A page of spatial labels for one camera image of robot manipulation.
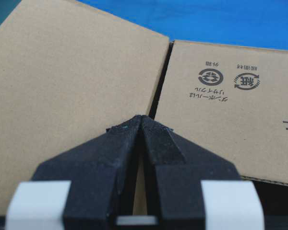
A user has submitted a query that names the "blue table cloth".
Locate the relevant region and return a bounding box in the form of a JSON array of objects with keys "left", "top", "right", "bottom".
[{"left": 86, "top": 0, "right": 288, "bottom": 50}]

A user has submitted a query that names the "brown cardboard box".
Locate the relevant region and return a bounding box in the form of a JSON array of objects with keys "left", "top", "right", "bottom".
[{"left": 0, "top": 0, "right": 288, "bottom": 216}]

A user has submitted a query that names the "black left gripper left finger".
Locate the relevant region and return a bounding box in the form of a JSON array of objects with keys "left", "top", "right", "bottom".
[{"left": 32, "top": 115, "right": 142, "bottom": 230}]

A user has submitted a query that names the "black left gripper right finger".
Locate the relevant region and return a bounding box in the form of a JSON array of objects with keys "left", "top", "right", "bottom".
[{"left": 140, "top": 116, "right": 241, "bottom": 230}]

